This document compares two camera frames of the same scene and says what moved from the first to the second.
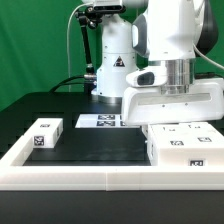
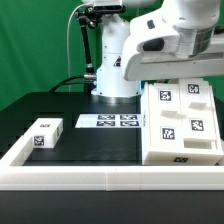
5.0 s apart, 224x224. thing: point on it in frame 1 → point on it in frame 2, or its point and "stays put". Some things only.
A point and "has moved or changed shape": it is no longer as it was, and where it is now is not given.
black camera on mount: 105,9 stays put
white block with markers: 47,132 stays put
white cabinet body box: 197,144 stays put
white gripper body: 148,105 → 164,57
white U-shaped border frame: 14,174 stays put
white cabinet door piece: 199,135 has moved or changed shape
